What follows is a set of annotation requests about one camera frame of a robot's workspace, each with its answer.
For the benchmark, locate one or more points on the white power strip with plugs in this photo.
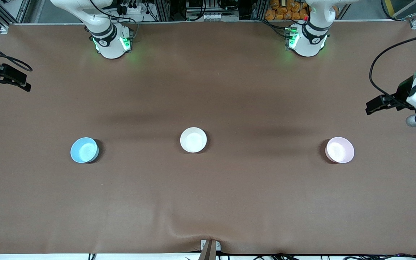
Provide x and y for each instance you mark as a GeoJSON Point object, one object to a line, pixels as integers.
{"type": "Point", "coordinates": [130, 9]}

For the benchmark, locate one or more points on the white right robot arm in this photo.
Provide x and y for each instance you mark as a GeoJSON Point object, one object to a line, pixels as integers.
{"type": "Point", "coordinates": [108, 45]}

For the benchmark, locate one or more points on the metal bracket with brown post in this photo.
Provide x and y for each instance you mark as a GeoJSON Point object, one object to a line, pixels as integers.
{"type": "Point", "coordinates": [210, 249]}

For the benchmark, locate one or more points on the pink bowl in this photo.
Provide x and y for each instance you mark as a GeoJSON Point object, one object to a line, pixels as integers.
{"type": "Point", "coordinates": [339, 150]}

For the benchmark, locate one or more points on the blue bowl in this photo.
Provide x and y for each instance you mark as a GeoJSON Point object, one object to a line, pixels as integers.
{"type": "Point", "coordinates": [84, 150]}

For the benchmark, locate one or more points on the brown table mat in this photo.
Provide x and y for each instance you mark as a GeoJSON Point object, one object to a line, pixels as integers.
{"type": "Point", "coordinates": [208, 202]}

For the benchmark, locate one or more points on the white bowl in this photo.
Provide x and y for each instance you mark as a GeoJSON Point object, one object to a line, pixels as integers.
{"type": "Point", "coordinates": [193, 139]}

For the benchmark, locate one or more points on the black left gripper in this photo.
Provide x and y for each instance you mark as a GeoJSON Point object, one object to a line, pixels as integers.
{"type": "Point", "coordinates": [403, 91]}

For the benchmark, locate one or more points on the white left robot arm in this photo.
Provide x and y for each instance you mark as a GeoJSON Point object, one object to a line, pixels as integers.
{"type": "Point", "coordinates": [309, 43]}

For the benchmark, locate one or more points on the pile of orange packets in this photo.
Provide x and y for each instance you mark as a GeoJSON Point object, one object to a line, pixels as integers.
{"type": "Point", "coordinates": [287, 11]}

